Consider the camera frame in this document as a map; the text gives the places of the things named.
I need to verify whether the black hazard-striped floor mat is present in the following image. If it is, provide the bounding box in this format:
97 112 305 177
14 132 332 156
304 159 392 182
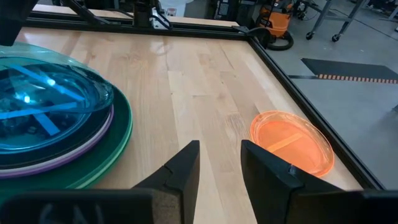
287 57 398 85

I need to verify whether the orange transparent plastic plate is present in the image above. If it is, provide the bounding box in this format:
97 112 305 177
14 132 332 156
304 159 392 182
249 110 335 178

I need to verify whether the large dark green plate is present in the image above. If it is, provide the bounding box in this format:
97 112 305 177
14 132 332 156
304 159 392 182
0 85 134 203

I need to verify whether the grey wheeled cart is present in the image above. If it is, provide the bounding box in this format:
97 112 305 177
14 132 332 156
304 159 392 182
305 0 368 43

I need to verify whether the orange shop vacuum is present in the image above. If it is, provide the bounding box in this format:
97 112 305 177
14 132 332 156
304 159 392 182
255 0 295 52

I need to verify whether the black aluminium table frame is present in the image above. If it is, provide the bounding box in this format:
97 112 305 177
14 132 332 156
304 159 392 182
24 0 386 191

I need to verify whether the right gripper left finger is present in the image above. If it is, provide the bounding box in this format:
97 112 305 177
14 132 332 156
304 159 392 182
0 139 200 224

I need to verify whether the black plastic plate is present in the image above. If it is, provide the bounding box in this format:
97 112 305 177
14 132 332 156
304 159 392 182
0 102 113 170

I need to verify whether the white bucket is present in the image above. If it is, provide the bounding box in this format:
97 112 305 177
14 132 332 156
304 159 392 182
160 0 193 18

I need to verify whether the purple plastic plate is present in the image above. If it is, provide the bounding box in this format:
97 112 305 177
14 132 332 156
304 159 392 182
0 107 115 180

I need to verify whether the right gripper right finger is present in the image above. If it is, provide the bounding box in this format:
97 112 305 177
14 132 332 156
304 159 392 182
241 139 398 224

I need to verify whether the large light green plate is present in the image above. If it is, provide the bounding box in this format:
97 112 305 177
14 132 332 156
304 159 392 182
0 90 134 205

